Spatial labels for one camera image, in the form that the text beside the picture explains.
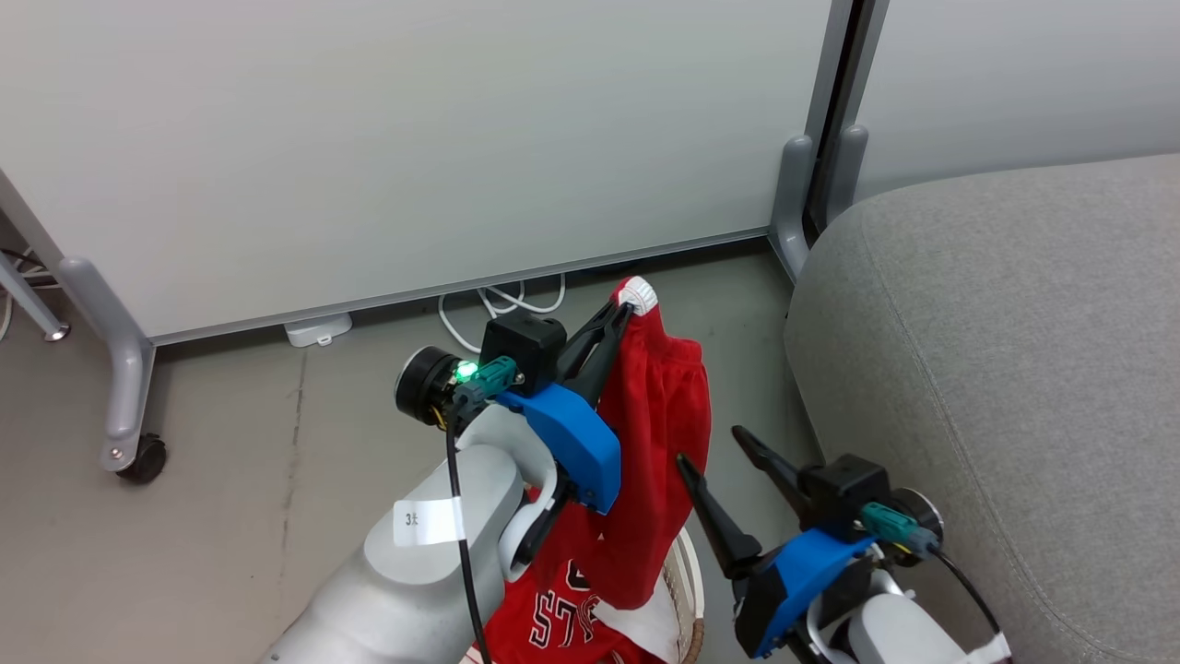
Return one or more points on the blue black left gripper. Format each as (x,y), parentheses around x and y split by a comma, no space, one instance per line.
(576,443)

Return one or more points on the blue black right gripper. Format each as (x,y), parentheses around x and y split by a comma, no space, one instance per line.
(802,572)

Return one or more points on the red sports garment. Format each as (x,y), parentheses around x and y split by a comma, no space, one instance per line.
(659,433)

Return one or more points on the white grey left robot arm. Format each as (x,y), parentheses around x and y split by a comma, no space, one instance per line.
(415,581)

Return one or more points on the white tape label on arm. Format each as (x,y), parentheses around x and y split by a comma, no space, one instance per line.
(429,521)

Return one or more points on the cream laundry basket brown rim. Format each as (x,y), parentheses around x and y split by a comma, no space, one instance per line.
(690,590)

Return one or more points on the grey partition foot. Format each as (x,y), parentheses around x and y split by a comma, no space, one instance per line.
(846,171)
(791,203)

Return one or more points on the large white partition panel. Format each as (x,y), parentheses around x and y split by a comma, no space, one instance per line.
(415,138)

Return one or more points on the small white adapter box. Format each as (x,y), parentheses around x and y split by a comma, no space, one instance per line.
(318,328)

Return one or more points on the grey fabric sofa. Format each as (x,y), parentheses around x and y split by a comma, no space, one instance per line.
(1014,387)

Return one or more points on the black caster wheel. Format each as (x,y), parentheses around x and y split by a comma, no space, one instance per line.
(146,458)

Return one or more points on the grey partition leg with caster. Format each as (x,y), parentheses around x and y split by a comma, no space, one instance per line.
(124,369)

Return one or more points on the narrow white partition panel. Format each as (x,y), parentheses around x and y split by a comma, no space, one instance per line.
(1023,83)

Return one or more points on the grey metal table leg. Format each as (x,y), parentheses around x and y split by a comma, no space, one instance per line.
(32,300)

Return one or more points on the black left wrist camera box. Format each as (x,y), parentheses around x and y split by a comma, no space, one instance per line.
(521,346)

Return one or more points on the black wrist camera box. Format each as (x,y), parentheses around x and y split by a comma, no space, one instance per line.
(843,493)
(521,346)

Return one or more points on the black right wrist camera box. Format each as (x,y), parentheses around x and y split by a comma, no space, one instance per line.
(843,493)

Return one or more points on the teal left camera connector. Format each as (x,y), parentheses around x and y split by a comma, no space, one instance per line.
(489,376)

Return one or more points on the teal camera connector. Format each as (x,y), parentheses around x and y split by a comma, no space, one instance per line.
(489,376)
(894,526)

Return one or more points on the teal right camera connector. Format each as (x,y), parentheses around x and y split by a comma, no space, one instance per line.
(894,526)

